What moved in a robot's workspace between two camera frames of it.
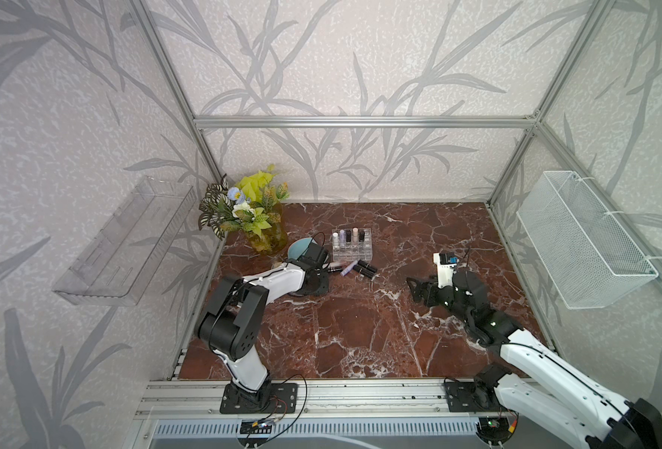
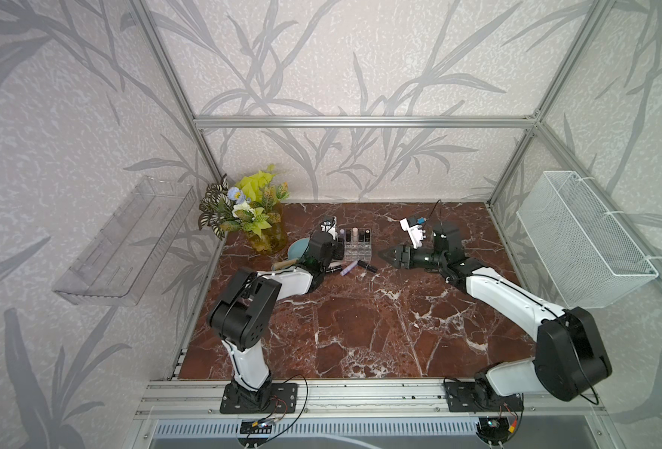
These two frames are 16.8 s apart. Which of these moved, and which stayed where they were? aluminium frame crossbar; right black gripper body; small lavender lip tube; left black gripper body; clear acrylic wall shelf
Moved: left black gripper body; right black gripper body
Stayed: aluminium frame crossbar; small lavender lip tube; clear acrylic wall shelf
